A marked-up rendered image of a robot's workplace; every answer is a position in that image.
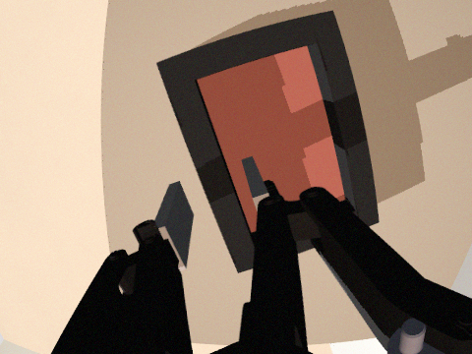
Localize brown square board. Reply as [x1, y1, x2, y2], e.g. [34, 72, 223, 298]
[100, 0, 472, 345]

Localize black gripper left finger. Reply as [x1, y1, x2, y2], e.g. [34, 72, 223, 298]
[51, 181, 194, 354]

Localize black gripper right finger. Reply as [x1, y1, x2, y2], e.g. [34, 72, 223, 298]
[237, 156, 472, 354]

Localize dark grey rectangular frame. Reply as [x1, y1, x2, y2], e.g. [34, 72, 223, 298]
[156, 11, 379, 273]

